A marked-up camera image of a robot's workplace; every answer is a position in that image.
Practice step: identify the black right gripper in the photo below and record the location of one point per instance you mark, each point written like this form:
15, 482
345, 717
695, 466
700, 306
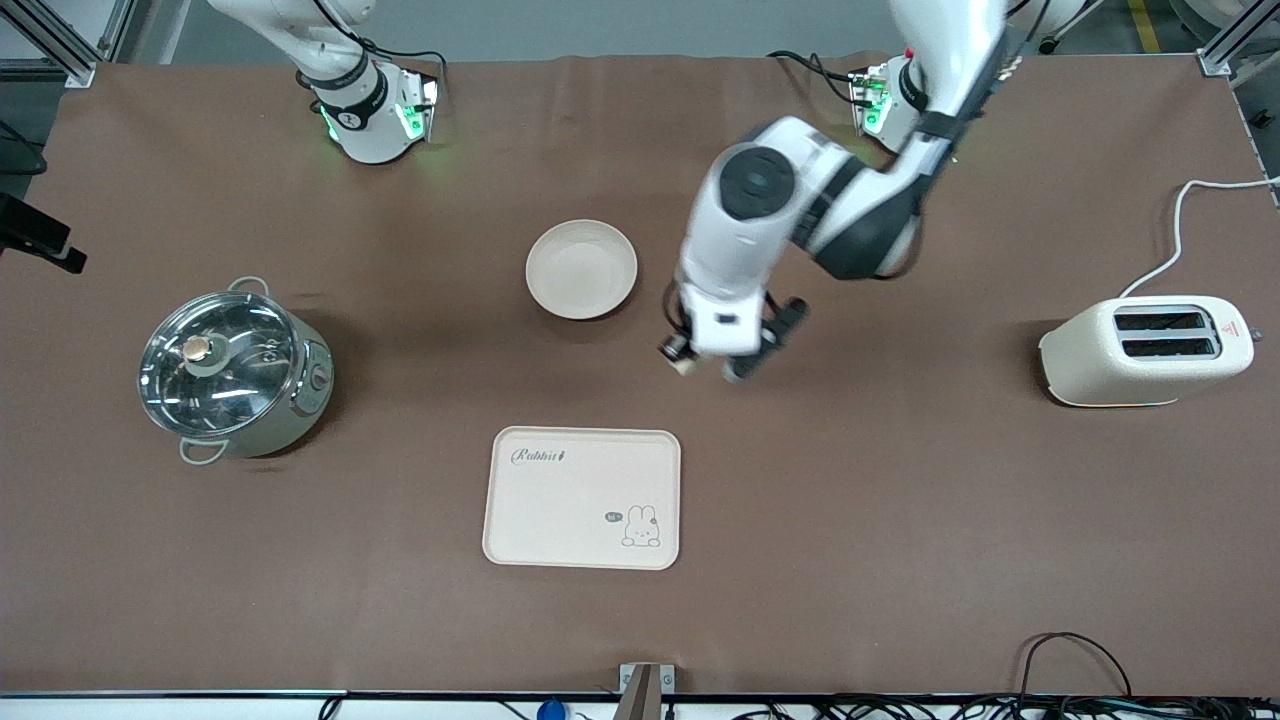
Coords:
27, 223

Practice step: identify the white steamed bun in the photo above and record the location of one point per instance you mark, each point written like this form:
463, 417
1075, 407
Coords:
687, 367

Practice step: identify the cream round plate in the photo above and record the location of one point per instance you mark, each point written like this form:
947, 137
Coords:
581, 270

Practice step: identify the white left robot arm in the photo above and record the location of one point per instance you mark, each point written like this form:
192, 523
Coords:
740, 250

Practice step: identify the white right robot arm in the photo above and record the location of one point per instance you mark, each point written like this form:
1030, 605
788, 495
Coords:
362, 112

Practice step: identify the glass pot lid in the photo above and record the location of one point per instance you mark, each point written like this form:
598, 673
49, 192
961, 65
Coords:
220, 365

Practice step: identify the cream rabbit print tray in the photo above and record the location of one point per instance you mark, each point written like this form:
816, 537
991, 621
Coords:
570, 500

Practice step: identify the brown table cover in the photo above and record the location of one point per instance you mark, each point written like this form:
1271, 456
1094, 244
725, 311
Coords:
900, 500

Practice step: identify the green electric cooking pot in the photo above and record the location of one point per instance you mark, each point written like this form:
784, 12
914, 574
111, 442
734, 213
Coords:
300, 400

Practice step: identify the white two-slot toaster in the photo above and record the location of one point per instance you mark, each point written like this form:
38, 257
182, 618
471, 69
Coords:
1120, 370

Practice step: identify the blue round object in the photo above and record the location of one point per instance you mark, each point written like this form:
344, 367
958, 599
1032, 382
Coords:
551, 712

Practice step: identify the black chair caster base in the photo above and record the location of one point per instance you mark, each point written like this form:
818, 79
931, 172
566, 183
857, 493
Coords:
1048, 44

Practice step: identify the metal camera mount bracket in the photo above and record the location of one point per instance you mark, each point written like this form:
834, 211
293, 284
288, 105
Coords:
645, 688

